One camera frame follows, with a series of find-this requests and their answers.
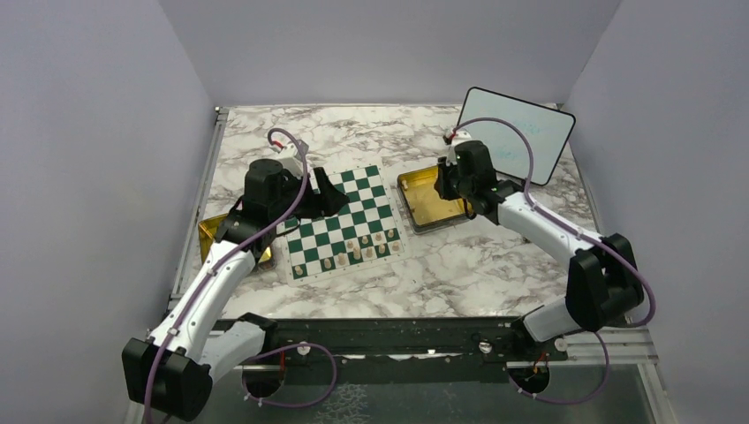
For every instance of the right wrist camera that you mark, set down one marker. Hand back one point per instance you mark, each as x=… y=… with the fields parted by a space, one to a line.
x=452 y=139

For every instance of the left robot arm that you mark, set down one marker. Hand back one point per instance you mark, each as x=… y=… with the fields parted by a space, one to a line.
x=175 y=368

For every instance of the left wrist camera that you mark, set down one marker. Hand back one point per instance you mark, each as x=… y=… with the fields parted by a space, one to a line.
x=291 y=158

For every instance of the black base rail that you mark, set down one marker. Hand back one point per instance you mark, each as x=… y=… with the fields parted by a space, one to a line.
x=404 y=350

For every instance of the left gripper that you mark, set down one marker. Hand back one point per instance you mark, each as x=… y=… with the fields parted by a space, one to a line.
x=329 y=200

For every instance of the small whiteboard on stand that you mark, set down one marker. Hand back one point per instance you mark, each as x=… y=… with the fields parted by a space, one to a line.
x=531 y=146

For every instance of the green white chess board mat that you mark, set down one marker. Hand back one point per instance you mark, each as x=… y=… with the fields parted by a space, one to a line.
x=372 y=208

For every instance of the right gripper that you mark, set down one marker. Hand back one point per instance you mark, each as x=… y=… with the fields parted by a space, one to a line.
x=443 y=170

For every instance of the gold tin with light pieces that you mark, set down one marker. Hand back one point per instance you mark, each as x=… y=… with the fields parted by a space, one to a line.
x=424 y=208

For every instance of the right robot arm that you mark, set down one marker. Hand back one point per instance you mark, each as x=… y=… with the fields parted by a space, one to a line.
x=601 y=282

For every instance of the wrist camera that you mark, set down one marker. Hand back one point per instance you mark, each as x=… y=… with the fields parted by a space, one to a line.
x=452 y=139
x=291 y=158

